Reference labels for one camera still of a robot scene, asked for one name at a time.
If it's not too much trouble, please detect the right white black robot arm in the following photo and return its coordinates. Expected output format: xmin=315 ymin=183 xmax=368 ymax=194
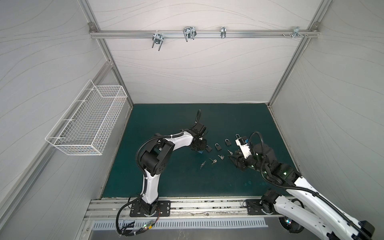
xmin=229 ymin=143 xmax=375 ymax=240

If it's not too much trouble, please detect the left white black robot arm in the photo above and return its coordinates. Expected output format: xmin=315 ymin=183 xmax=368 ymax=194
xmin=135 ymin=110 xmax=207 ymax=216

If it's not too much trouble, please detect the green table mat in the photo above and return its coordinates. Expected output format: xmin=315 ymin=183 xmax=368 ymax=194
xmin=102 ymin=104 xmax=293 ymax=198

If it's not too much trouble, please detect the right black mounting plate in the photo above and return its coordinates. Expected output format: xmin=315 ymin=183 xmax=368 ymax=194
xmin=244 ymin=199 xmax=274 ymax=216

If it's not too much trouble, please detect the black mounting plate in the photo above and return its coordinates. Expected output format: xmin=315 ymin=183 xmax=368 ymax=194
xmin=244 ymin=199 xmax=274 ymax=216
xmin=130 ymin=200 xmax=171 ymax=217

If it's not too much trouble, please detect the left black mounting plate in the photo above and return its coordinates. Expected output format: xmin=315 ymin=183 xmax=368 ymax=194
xmin=130 ymin=200 xmax=171 ymax=217

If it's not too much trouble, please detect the metal U-bolt hook middle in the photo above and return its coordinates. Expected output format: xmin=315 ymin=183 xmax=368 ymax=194
xmin=183 ymin=27 xmax=197 ymax=42

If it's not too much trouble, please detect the metal u-bolt hook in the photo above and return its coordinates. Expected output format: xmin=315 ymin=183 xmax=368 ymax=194
xmin=183 ymin=27 xmax=197 ymax=42
xmin=152 ymin=33 xmax=164 ymax=51

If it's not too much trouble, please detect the metal U-bolt hook left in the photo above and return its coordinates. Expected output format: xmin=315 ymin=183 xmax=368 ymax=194
xmin=152 ymin=33 xmax=164 ymax=51

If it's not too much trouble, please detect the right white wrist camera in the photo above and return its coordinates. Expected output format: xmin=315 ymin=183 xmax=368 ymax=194
xmin=235 ymin=136 xmax=252 ymax=159

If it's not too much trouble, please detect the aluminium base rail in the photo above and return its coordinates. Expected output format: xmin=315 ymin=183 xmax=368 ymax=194
xmin=83 ymin=196 xmax=289 ymax=221

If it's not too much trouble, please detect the aluminium cross rail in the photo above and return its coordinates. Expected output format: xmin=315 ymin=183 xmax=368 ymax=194
xmin=90 ymin=29 xmax=320 ymax=39

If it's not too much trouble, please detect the small metal bracket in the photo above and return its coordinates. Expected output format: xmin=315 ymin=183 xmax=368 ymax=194
xmin=221 ymin=27 xmax=227 ymax=39

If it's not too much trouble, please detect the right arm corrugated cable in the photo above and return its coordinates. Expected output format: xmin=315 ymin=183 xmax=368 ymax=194
xmin=247 ymin=131 xmax=373 ymax=240

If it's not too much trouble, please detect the white wire basket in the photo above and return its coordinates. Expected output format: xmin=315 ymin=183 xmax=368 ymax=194
xmin=45 ymin=80 xmax=127 ymax=156

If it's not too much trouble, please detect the white slotted cable duct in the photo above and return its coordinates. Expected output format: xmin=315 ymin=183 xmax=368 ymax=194
xmin=92 ymin=217 xmax=268 ymax=231

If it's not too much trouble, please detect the metal corner bracket right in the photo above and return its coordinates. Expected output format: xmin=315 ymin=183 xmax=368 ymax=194
xmin=282 ymin=27 xmax=307 ymax=39

